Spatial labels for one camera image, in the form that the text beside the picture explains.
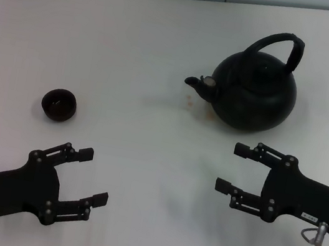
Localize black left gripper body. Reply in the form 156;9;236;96
0;143;67;231

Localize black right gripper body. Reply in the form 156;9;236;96
256;153;329;238

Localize dark brown teacup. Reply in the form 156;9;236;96
38;85;81;126

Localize black round teapot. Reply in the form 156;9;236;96
178;17;308;139

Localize right gripper cable with plug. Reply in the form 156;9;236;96
298;218;329;246

